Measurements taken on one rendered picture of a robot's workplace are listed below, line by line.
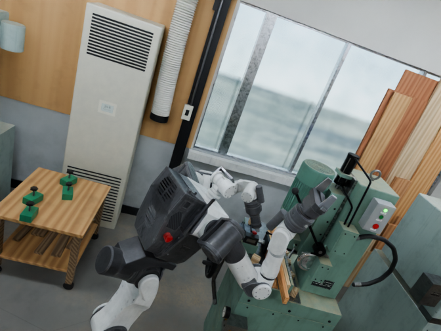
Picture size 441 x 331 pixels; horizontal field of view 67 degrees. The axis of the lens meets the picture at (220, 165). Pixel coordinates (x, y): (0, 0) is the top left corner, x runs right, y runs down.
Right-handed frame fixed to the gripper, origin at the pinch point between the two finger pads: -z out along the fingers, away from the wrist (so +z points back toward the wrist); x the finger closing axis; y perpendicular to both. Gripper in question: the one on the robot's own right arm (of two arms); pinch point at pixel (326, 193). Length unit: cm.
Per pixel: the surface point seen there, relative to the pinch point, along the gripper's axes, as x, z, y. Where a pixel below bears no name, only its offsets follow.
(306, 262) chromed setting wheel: 32, 55, 40
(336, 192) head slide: 47, 18, 31
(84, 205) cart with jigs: 75, 145, -80
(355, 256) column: 39, 40, 62
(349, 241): 31, 30, 46
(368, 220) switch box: 36, 17, 47
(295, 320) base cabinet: 20, 84, 56
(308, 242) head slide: 40, 49, 38
